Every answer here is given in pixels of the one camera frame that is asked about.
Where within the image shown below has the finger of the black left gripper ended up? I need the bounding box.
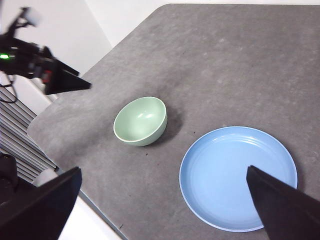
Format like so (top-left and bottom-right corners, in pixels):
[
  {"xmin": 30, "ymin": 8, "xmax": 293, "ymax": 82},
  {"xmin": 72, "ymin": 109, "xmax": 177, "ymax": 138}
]
[
  {"xmin": 46, "ymin": 59, "xmax": 92, "ymax": 95},
  {"xmin": 42, "ymin": 46, "xmax": 80, "ymax": 77}
]

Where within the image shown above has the blue round plate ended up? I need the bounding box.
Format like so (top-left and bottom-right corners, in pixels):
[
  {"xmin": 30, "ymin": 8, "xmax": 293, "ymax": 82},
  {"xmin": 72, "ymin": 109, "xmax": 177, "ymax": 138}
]
[{"xmin": 178, "ymin": 126, "xmax": 299, "ymax": 233}]

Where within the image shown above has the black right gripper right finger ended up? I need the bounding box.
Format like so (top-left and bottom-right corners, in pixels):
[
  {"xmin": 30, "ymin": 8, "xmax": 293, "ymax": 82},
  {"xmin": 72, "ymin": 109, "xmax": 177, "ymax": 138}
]
[{"xmin": 246, "ymin": 164, "xmax": 320, "ymax": 240}]

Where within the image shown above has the grey ribbed panel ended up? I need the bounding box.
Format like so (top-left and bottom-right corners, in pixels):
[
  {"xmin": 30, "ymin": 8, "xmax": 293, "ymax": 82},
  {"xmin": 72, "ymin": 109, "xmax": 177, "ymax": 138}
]
[{"xmin": 0, "ymin": 87, "xmax": 60, "ymax": 181}]

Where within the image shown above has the green ribbed bowl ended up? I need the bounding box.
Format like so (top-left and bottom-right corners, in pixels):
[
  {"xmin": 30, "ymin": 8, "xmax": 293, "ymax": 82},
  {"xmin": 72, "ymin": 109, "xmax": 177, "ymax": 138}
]
[{"xmin": 113, "ymin": 96, "xmax": 168, "ymax": 148}]

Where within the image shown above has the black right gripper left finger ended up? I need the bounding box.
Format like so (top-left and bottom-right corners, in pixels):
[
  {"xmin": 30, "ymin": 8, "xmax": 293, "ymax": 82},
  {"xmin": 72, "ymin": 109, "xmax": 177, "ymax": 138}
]
[{"xmin": 0, "ymin": 166, "xmax": 83, "ymax": 240}]

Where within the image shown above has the white rounded device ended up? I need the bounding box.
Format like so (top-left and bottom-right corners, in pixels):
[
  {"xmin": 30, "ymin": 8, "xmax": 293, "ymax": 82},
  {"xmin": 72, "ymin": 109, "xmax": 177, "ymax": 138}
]
[{"xmin": 34, "ymin": 168, "xmax": 58, "ymax": 188}]

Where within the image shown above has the black cable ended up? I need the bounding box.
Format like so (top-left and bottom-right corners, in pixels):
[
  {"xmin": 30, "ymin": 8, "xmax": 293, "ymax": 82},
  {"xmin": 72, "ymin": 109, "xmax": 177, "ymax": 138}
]
[{"xmin": 0, "ymin": 72, "xmax": 18, "ymax": 104}]

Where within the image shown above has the black machine part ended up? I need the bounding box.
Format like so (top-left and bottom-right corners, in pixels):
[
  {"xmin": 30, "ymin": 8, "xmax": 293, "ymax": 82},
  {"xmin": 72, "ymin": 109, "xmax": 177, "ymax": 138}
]
[{"xmin": 0, "ymin": 152, "xmax": 38, "ymax": 208}]

